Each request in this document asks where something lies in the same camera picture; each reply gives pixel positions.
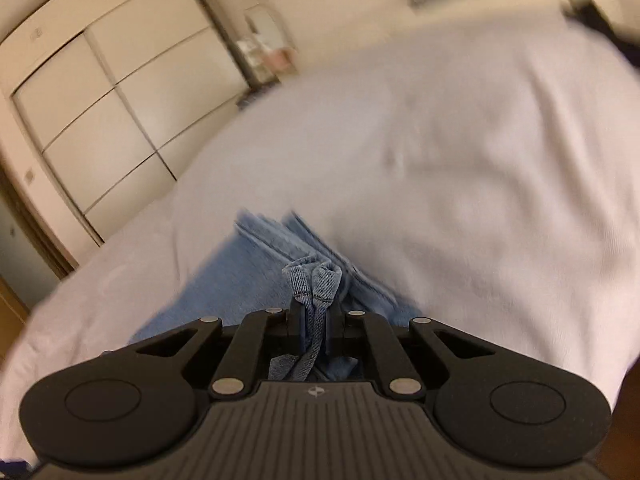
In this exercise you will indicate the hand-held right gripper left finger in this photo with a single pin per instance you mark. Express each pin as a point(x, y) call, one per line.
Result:
point(295, 325)

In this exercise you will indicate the black garment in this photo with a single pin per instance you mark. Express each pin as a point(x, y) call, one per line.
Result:
point(610, 25)

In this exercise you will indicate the blue jeans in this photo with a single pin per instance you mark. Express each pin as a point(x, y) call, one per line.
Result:
point(240, 280)

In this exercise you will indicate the wooden door frame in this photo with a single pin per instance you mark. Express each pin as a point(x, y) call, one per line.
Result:
point(37, 225)

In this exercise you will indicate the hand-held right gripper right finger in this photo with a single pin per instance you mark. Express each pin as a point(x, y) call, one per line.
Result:
point(334, 330)

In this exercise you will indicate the white panelled wardrobe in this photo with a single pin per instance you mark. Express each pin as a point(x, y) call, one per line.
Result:
point(100, 110)

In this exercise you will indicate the small white arched cabinet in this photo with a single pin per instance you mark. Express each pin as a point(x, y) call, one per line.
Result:
point(265, 25)

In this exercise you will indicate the white bed sheet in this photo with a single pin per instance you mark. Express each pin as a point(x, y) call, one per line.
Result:
point(450, 160)

